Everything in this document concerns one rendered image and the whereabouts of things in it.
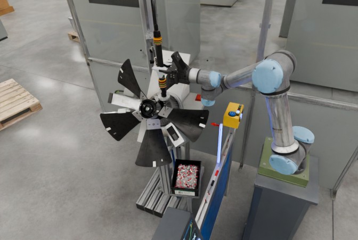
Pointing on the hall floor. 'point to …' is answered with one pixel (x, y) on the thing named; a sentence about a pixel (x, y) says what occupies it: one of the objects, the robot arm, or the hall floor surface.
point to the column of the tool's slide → (145, 16)
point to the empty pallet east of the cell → (16, 102)
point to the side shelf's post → (187, 150)
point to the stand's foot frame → (159, 198)
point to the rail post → (229, 168)
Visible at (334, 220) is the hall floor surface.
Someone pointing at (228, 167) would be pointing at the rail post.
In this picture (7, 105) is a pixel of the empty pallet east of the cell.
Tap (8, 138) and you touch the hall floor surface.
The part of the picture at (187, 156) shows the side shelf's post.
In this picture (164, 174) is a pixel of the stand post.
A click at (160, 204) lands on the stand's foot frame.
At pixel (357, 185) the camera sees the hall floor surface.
